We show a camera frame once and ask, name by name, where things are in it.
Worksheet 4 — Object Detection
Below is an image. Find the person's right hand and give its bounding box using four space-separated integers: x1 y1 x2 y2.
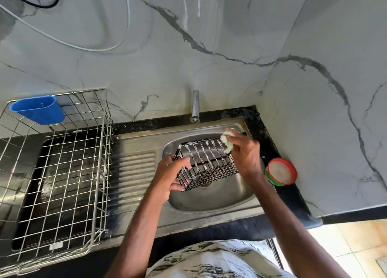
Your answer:
223 128 262 184

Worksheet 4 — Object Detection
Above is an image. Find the person's left hand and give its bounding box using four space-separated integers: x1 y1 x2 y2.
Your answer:
150 155 192 203

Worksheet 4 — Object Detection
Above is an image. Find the white soapy sponge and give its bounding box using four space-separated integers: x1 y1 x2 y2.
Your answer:
220 129 236 154

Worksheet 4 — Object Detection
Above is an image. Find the black wire basket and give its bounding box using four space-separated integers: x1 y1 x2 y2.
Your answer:
172 132 249 192

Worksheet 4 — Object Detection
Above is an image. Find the person's left forearm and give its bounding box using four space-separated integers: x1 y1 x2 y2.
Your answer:
104 189 169 278

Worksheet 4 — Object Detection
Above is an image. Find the person's right forearm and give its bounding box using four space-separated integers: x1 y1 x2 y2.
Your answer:
243 171 353 278

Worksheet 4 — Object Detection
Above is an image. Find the stainless steel sink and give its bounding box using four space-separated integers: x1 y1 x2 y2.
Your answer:
104 116 276 239

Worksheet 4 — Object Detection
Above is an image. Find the chrome tap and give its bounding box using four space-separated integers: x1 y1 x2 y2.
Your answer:
192 89 201 123

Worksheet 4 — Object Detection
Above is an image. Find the round dish soap tub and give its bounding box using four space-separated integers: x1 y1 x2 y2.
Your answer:
265 158 298 186

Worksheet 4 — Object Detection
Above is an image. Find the white patterned shirt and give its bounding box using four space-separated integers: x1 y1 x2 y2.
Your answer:
146 239 297 278

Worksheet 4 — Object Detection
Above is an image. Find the blue plastic cutlery holder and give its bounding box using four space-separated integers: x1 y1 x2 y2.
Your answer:
8 95 66 125

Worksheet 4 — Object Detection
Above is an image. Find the steel wire dish rack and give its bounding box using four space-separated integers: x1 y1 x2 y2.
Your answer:
0 88 115 275

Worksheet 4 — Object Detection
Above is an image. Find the white cable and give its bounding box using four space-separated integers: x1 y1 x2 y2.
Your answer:
0 0 131 52

